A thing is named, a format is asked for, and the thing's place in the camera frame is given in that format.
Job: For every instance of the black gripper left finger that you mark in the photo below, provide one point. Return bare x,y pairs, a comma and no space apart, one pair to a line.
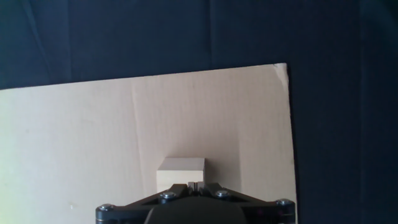
174,189

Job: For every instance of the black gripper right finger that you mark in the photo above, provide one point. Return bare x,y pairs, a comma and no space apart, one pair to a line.
214,189

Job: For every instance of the small wooden block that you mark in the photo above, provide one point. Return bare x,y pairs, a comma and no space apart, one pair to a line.
180,171

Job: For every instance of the brown cardboard sheet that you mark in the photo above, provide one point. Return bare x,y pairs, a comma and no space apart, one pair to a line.
77,140

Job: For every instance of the black cloth with blue print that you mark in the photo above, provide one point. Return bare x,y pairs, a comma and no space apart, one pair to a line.
186,37

